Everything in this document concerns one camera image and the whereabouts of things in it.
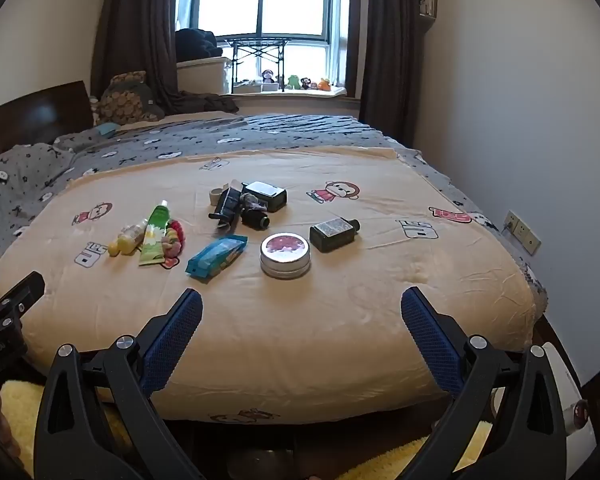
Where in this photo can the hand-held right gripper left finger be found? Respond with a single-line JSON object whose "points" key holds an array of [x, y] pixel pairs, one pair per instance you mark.
{"points": [[172, 340]]}

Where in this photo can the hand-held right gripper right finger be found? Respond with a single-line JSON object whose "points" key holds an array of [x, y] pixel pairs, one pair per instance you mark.
{"points": [[430, 340]]}

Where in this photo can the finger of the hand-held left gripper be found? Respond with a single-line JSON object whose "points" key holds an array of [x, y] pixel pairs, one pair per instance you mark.
{"points": [[22, 290]]}

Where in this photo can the blue snack packet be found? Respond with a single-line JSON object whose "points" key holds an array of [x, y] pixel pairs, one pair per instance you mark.
{"points": [[215, 257]]}

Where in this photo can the green tube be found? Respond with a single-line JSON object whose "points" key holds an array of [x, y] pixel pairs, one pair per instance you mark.
{"points": [[154, 235]]}

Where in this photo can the small yellow bottle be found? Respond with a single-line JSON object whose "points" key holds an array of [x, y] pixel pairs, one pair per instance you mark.
{"points": [[125, 240]]}

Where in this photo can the round metal tin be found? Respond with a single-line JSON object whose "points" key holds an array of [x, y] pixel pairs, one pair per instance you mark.
{"points": [[285, 255]]}

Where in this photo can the dark green glass bottle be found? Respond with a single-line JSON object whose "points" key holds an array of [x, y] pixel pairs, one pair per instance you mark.
{"points": [[332, 234]]}

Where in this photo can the black cylinder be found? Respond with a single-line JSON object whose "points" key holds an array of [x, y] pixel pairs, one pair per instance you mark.
{"points": [[255, 220]]}

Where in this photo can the white tape roll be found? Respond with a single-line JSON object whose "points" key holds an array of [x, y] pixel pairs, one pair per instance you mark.
{"points": [[215, 195]]}

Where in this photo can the small grey object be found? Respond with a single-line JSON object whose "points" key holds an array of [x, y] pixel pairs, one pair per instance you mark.
{"points": [[252, 201]]}

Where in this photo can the black box with white top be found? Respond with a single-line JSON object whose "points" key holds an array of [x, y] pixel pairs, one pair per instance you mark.
{"points": [[266, 194]]}

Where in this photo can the yellow fluffy rug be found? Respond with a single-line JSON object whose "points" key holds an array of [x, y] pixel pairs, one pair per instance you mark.
{"points": [[22, 405]]}

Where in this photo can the grey printed pillow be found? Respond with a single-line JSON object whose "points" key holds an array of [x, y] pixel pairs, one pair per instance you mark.
{"points": [[10, 175]]}

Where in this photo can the beige printed blanket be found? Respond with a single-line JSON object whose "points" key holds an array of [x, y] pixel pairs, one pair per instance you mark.
{"points": [[305, 320]]}

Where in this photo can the white appliance with red button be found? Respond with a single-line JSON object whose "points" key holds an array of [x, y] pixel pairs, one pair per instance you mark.
{"points": [[565, 400]]}

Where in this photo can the dark wooden headboard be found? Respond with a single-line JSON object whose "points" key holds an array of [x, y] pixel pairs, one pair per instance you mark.
{"points": [[30, 115]]}

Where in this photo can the teal cloth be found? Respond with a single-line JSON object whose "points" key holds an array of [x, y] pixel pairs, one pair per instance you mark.
{"points": [[105, 128]]}

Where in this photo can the brown patterned pillow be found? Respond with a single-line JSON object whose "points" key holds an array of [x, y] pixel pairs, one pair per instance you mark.
{"points": [[125, 100]]}

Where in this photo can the grey printed quilt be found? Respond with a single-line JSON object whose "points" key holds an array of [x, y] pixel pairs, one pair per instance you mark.
{"points": [[280, 130]]}

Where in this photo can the dark cloth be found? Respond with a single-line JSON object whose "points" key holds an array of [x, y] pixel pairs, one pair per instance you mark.
{"points": [[205, 102]]}

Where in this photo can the white storage box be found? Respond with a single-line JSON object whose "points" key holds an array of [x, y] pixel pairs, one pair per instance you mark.
{"points": [[200, 77]]}

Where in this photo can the small white box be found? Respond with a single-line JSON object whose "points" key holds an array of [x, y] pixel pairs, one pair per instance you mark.
{"points": [[269, 88]]}

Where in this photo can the orange plush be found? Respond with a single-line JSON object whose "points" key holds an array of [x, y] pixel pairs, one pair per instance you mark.
{"points": [[324, 83]]}

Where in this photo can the grey monkey plush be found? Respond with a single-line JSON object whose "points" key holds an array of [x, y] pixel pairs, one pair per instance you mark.
{"points": [[267, 76]]}

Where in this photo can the dark brown curtain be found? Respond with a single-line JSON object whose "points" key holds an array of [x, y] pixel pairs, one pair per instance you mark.
{"points": [[385, 60], [140, 25]]}

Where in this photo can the green frog plush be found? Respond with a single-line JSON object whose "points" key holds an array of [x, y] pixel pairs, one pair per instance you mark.
{"points": [[293, 81]]}

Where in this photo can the brown monkey plush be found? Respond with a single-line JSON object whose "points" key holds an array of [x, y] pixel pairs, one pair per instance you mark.
{"points": [[306, 82]]}

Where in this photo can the dark clothes pile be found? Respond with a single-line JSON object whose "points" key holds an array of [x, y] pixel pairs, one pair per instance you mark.
{"points": [[195, 42]]}

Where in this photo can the black folding rack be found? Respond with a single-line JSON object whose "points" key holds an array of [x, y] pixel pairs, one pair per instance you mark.
{"points": [[260, 42]]}

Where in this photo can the window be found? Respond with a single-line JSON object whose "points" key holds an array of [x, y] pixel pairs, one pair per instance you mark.
{"points": [[290, 0]]}

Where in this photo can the beige wall socket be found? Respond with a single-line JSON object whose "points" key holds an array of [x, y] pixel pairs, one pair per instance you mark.
{"points": [[528, 240]]}

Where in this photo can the white wall socket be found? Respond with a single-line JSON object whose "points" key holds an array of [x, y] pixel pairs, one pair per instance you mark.
{"points": [[511, 220]]}

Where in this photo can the wall switch panel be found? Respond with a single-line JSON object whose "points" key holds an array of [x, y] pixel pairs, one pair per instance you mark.
{"points": [[427, 7]]}

